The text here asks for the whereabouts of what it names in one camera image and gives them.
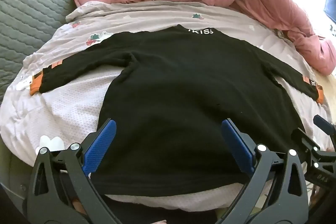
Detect black sweater with orange cuffs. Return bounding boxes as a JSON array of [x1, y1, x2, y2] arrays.
[[31, 24, 324, 195]]

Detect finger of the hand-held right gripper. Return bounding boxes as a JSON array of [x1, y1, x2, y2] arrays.
[[297, 128, 323, 159], [313, 115, 336, 136]]

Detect strawberry print bed sheet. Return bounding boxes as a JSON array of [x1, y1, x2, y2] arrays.
[[0, 0, 336, 210]]

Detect grey quilted cover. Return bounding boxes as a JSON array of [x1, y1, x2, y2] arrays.
[[0, 0, 132, 104]]

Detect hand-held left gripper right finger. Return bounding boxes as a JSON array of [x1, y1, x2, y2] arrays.
[[215, 118, 312, 224]]

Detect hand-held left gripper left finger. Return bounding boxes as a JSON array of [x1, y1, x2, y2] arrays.
[[26, 119, 123, 224]]

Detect cream fluffy blanket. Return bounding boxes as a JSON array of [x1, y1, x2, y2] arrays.
[[314, 70, 336, 111]]

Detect dark blue object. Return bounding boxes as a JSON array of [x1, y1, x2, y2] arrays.
[[324, 0, 336, 18]]

